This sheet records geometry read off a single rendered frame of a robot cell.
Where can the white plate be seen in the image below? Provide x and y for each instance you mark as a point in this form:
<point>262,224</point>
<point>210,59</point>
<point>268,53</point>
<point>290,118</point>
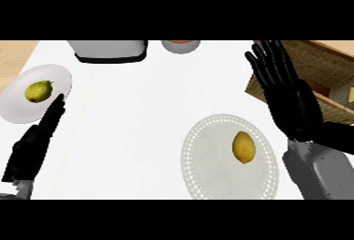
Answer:
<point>23,100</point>

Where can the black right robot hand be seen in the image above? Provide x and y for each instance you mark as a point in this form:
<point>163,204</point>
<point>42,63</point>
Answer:
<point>296,106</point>

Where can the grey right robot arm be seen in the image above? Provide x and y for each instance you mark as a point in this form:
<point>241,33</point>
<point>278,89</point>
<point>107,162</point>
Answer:
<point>322,172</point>

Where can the green pear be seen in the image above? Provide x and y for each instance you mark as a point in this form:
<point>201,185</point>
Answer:
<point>39,91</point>

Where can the grey appliance with black base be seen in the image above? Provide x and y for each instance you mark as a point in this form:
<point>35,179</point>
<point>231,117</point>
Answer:
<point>111,50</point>

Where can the wicker basket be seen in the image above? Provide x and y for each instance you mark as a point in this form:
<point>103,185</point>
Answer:
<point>322,72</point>

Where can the yellow lemon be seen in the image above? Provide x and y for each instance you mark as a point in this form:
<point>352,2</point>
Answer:
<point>244,147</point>

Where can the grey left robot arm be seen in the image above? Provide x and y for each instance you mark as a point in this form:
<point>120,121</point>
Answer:
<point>18,189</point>

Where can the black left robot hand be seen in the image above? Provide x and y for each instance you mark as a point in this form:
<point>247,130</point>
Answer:
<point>33,143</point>

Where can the round white lace placemat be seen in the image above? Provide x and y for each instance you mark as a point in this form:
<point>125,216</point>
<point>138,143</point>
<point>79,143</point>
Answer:
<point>216,162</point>

